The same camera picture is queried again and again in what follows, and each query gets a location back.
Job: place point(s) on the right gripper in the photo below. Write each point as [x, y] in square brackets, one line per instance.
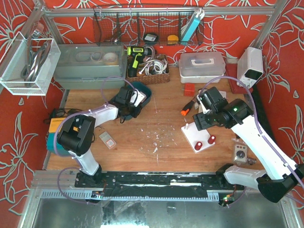
[200, 121]

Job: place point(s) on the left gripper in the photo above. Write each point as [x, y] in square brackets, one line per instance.
[132, 111]

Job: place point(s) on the red spring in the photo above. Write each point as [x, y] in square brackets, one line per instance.
[198, 146]
[211, 139]

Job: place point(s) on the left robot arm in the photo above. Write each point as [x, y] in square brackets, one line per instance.
[75, 133]

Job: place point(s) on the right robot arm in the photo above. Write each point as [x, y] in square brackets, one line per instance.
[280, 173]

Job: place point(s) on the teal plastic tray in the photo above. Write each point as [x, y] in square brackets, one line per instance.
[124, 97]

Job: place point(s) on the white cotton work glove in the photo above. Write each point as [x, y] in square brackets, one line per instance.
[197, 105]

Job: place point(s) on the white cube power socket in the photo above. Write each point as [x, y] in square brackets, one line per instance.
[223, 93]

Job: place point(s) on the orange cube power socket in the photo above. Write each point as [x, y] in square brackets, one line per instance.
[189, 89]

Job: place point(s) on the orange black screwdriver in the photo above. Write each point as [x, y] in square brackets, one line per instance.
[186, 109]

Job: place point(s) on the wicker basket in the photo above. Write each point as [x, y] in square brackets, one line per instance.
[150, 79]

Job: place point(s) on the white plastic storage box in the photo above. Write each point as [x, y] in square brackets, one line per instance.
[201, 67]

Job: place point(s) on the white box with warning label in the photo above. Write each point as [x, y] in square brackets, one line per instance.
[107, 140]

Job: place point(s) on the white power supply unit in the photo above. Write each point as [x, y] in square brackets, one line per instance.
[250, 66]

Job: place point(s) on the black tape measure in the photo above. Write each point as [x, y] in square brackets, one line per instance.
[150, 39]

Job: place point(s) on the beige control box with knob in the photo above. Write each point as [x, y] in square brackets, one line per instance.
[240, 154]

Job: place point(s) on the grey plastic storage box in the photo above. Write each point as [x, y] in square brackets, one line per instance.
[89, 66]

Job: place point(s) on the yellow tape measure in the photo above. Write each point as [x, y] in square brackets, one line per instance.
[172, 40]

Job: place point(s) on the orange teal device box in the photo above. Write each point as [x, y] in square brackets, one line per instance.
[54, 124]

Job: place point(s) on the blue white book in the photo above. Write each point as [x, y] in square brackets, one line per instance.
[190, 27]

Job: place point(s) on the clear acrylic box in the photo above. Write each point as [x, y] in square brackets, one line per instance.
[30, 68]

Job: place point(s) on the white peg base plate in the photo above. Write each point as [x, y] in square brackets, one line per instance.
[193, 136]

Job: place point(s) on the green yellow cordless drill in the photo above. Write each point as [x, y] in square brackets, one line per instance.
[137, 54]

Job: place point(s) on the black wire basket shelf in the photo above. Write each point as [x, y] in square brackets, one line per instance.
[127, 24]

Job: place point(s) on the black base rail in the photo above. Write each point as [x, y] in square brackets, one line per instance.
[154, 184]

